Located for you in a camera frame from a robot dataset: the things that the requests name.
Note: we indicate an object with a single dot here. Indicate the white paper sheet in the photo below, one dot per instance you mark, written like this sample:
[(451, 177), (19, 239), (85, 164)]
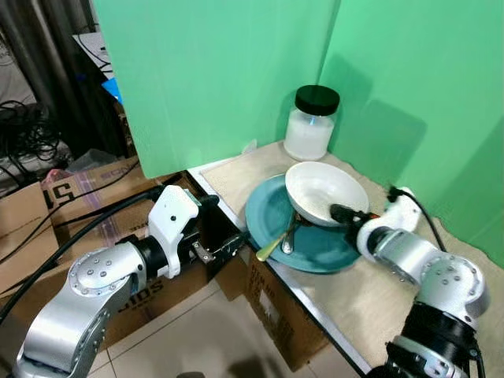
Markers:
[(94, 51)]

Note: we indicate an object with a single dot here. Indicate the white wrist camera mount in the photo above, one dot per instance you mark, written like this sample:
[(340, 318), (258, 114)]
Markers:
[(402, 213), (169, 216)]

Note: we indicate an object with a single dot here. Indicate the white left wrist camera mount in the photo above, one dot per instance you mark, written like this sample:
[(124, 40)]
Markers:
[(169, 216)]

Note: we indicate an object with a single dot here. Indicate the silver metal spoon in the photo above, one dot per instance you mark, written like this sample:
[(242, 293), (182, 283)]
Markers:
[(287, 246)]

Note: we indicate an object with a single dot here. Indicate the white ceramic bowl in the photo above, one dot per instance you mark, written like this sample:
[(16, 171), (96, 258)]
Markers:
[(315, 189)]

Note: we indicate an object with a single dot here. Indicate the large printed cardboard box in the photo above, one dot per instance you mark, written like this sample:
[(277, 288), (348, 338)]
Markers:
[(157, 295)]

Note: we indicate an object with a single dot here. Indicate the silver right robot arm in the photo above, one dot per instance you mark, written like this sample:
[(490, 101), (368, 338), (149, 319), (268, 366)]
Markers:
[(441, 276)]

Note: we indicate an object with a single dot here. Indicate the dark curtain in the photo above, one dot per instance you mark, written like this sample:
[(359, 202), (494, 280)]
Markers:
[(47, 47)]

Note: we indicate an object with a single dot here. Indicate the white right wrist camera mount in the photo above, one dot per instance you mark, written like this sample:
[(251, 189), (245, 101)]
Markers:
[(402, 213)]

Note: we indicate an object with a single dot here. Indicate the small printed cardboard box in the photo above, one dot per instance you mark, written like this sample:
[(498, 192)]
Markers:
[(276, 315)]

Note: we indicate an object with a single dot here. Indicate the beige burlap table cloth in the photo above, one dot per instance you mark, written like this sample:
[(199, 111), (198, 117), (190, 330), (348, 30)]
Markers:
[(370, 307)]

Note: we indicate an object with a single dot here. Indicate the green backdrop board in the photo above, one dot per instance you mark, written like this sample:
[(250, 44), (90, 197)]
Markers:
[(213, 79), (425, 79)]

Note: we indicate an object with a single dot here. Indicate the teal round plate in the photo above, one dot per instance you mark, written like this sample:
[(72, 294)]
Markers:
[(315, 248)]

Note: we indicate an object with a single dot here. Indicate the blue plastic piece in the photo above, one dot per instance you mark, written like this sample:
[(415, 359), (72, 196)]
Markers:
[(114, 88)]

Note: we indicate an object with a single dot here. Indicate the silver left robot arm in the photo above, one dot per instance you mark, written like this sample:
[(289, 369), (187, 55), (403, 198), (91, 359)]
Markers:
[(94, 276)]

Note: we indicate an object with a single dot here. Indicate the glass jar with black lid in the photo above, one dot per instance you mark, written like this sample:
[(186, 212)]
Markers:
[(309, 134)]

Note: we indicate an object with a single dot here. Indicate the plain brown cardboard box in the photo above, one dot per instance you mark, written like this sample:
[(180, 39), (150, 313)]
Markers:
[(24, 228)]

